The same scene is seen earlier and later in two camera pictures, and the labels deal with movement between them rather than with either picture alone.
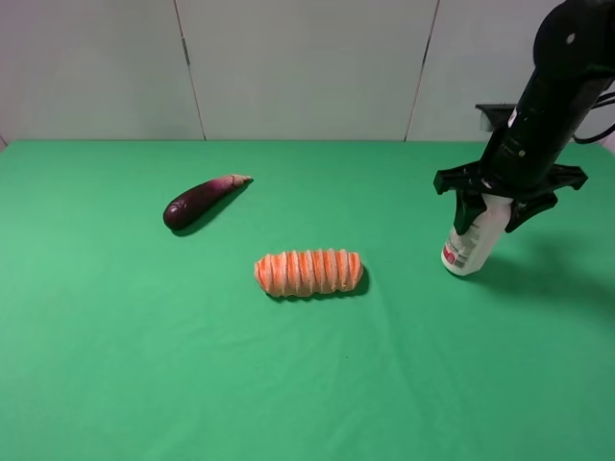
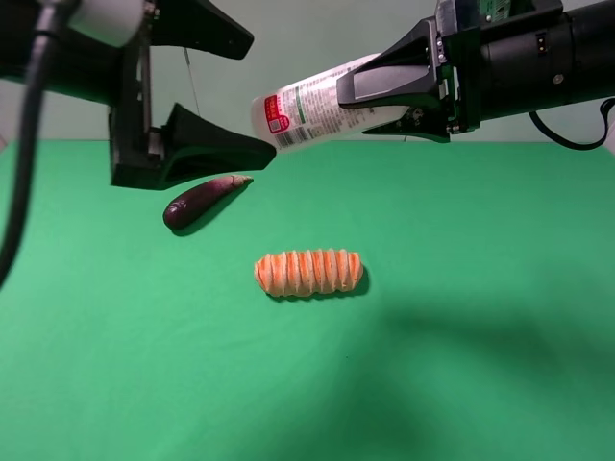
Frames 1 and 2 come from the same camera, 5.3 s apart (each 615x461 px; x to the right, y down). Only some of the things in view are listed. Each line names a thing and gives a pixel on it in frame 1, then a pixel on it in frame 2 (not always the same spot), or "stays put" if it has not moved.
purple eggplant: (198, 199) stays put
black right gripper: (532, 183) -> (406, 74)
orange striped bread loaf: (307, 272) stays put
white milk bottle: (468, 253) -> (308, 111)
